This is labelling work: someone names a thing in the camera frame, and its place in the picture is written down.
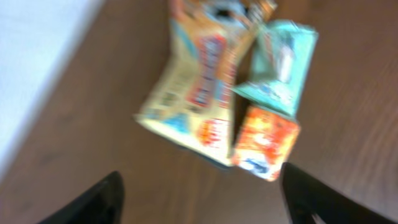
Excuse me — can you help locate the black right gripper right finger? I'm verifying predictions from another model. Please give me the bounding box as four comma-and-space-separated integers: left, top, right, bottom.
280, 162, 395, 224

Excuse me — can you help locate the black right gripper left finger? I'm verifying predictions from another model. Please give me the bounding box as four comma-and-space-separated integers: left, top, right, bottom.
40, 171, 124, 224

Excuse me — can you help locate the orange small carton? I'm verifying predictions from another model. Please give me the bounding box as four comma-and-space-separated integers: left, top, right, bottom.
232, 106, 301, 182

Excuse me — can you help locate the white snack bag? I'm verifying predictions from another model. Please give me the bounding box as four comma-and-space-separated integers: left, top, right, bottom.
136, 0, 277, 167

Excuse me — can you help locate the teal wrapper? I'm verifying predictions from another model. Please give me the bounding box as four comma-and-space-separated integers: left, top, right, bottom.
233, 20, 318, 118

